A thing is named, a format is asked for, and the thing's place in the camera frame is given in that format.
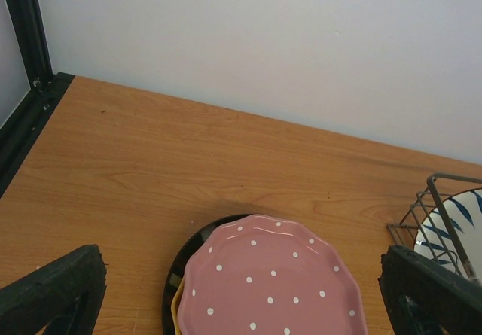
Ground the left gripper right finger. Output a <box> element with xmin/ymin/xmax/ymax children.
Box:
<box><xmin>378</xmin><ymin>245</ymin><xmax>481</xmax><ymax>334</ymax></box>

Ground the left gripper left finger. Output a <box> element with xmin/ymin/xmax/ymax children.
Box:
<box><xmin>1</xmin><ymin>245</ymin><xmax>107</xmax><ymax>334</ymax></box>

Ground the black wire dish rack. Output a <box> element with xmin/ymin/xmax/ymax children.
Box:
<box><xmin>386</xmin><ymin>172</ymin><xmax>481</xmax><ymax>284</ymax></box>

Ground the white blue striped plate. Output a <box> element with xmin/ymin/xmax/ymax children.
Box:
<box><xmin>413</xmin><ymin>187</ymin><xmax>482</xmax><ymax>276</ymax></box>

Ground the yellow dotted scalloped plate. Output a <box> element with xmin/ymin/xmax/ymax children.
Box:
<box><xmin>170</xmin><ymin>278</ymin><xmax>185</xmax><ymax>335</ymax></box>

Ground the dark striped bottom plate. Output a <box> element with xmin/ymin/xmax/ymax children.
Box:
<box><xmin>160</xmin><ymin>213</ymin><xmax>251</xmax><ymax>335</ymax></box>

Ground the pink scalloped plate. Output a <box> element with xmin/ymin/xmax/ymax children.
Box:
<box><xmin>178</xmin><ymin>215</ymin><xmax>368</xmax><ymax>334</ymax></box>

